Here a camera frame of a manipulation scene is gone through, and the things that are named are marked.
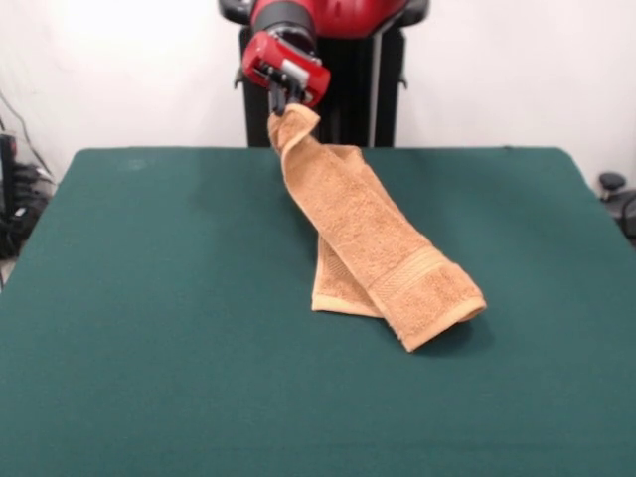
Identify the black box device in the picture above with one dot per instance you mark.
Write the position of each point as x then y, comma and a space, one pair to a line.
7, 169

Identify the dark green table cloth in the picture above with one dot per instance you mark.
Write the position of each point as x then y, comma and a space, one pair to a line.
149, 348

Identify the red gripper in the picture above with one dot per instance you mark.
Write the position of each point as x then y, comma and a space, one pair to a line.
270, 52

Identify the orange terry towel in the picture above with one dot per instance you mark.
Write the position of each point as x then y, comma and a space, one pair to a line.
367, 233

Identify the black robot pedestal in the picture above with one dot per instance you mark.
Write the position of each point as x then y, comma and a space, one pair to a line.
358, 89

